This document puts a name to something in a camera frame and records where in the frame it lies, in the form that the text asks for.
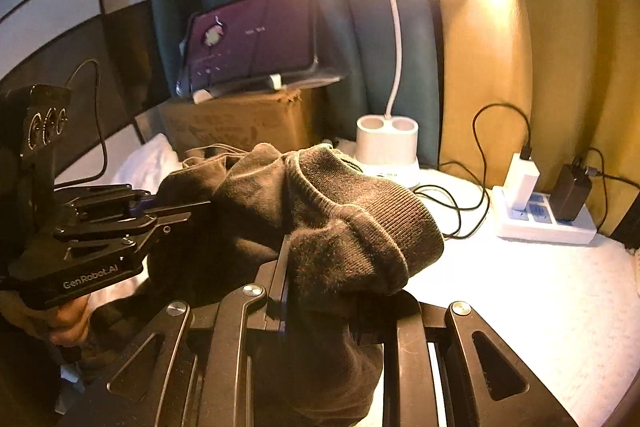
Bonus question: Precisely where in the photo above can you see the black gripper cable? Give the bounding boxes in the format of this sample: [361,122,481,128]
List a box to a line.
[54,58,109,188]

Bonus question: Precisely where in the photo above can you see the white tablet stand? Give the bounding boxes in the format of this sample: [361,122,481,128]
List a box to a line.
[191,73,287,104]

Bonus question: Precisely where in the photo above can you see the white charger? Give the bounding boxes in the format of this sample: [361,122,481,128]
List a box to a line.
[501,151,542,214]

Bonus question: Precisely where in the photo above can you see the black charger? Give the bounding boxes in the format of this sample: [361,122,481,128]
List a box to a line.
[548,163,594,223]

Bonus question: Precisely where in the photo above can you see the black charger cable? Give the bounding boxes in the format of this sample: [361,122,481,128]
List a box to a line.
[414,102,534,241]
[574,147,640,234]

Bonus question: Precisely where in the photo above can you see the black tablet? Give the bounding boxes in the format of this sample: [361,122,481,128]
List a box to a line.
[175,0,322,100]

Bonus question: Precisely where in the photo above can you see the brown cardboard box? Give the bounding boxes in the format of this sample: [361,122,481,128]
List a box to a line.
[156,86,329,158]

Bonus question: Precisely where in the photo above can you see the person's left hand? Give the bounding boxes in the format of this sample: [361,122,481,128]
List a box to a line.
[0,291,94,349]

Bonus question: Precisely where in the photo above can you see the white desk lamp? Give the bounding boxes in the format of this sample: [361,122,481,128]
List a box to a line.
[301,0,478,190]

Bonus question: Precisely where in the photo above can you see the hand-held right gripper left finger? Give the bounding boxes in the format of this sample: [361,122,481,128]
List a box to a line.
[55,236,294,427]

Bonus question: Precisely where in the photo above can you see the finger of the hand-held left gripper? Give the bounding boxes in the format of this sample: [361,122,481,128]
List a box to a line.
[60,184,153,214]
[52,200,213,259]

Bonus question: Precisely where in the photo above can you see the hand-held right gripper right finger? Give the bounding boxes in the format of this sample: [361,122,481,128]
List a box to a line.
[351,292,579,427]

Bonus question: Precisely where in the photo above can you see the dark knit sock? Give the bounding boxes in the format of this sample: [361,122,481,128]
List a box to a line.
[80,142,447,427]

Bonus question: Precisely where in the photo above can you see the yellow curtain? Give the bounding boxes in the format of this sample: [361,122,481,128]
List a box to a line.
[439,0,640,239]

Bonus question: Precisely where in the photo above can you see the white power strip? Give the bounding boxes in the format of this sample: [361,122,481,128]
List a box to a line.
[491,185,599,248]

